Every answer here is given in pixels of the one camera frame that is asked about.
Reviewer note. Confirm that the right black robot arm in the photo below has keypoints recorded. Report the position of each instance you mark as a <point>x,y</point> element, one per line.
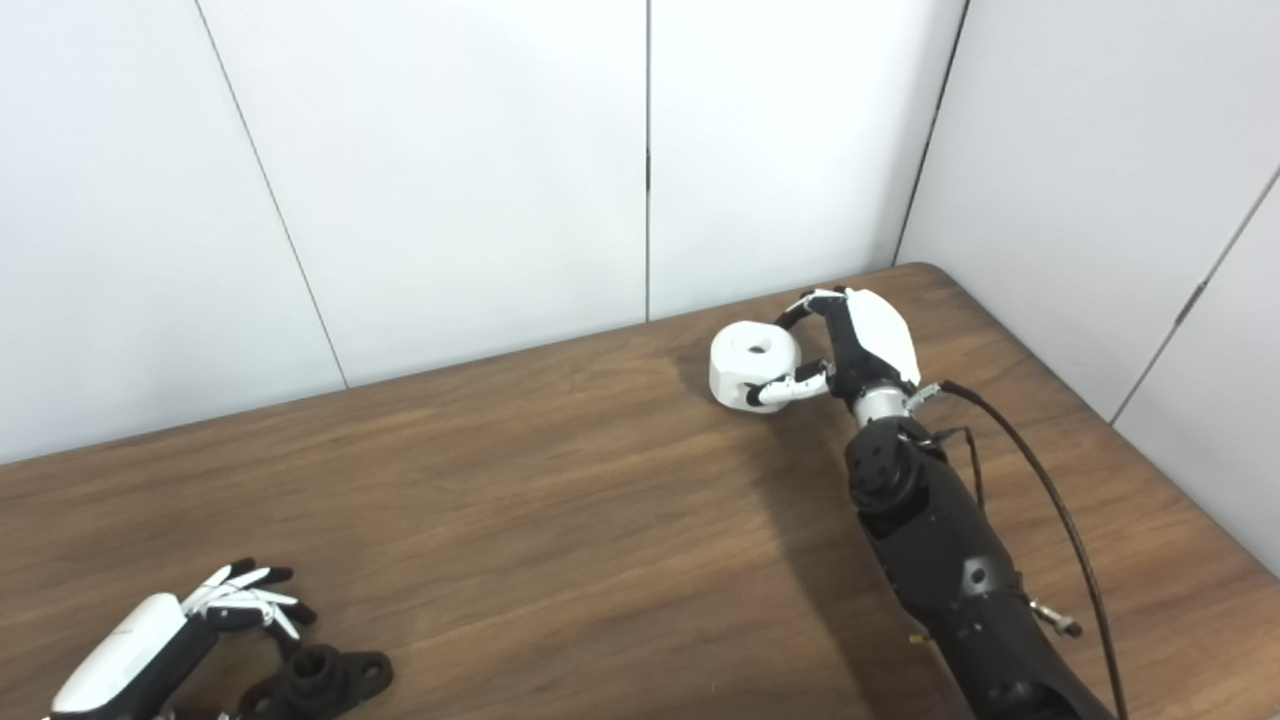
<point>940,550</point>

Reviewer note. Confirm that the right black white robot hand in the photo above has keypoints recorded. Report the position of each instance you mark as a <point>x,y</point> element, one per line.
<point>880,340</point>

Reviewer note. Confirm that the round white plastic piece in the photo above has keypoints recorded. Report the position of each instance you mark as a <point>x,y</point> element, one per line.
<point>745,365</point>

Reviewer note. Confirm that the black plastic holder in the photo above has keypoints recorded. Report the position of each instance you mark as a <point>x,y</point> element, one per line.
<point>320,680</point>

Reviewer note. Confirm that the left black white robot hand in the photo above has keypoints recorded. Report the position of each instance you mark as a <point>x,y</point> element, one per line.
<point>125,650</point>

